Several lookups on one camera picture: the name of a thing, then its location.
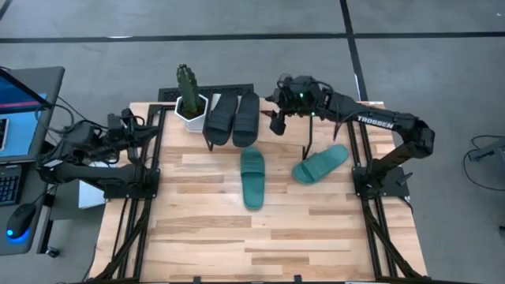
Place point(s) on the black keyboard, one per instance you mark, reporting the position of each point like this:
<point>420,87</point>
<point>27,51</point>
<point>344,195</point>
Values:
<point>10,185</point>

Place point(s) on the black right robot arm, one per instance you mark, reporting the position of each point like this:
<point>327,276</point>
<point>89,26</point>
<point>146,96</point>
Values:
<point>394,122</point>

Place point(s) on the grey metal stand foot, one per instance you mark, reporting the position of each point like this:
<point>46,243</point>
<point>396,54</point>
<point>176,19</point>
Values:
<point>493,150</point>

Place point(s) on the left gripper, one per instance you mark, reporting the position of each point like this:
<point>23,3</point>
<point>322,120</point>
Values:
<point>115,134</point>

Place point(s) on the white box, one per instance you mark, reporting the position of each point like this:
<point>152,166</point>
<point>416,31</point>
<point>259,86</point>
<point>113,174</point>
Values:
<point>88,197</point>

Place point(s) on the white hexagonal plant pot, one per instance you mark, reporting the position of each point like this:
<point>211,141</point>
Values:
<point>195,124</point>

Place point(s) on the black slide sandal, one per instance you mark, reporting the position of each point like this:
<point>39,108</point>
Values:
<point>221,122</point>
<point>246,122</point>

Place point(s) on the black floor grille mat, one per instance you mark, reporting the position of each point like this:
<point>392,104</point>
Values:
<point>169,94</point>

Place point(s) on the black computer mouse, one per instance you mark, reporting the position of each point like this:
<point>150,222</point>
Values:
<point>20,221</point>

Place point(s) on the grey computer monitor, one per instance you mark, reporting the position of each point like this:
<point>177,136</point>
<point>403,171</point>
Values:
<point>23,130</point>

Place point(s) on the black caster wheel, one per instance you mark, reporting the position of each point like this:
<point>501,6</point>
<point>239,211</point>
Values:
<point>52,252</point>

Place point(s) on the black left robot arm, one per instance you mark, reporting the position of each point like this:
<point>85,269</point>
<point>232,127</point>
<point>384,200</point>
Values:
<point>90,173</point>

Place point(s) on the green slide sandal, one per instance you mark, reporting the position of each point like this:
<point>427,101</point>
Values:
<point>252,185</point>
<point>319,165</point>

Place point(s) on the wooden shelf with black legs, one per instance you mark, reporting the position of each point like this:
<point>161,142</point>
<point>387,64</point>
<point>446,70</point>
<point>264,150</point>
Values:
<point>292,128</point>

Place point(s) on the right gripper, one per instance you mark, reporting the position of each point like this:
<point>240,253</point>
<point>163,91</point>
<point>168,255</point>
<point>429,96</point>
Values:
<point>298,94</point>

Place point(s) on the green cactus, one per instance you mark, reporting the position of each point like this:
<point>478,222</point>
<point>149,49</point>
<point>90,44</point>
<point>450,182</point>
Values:
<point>188,88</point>

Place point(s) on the dark grey desk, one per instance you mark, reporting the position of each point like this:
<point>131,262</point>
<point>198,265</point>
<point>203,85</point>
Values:
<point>12,246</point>

